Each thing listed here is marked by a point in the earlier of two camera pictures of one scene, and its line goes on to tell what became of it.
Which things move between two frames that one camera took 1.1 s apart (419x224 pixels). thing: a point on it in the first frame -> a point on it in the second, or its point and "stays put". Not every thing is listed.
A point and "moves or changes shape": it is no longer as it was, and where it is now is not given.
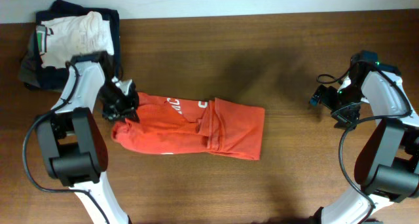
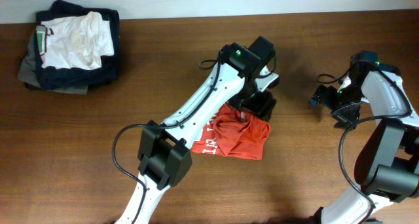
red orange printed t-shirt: [167, 125] moves or changes shape
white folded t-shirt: [59, 39] stays put
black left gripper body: [118, 106] -> [251, 102]
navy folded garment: [55, 78] stays put
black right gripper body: [347, 107] stays put
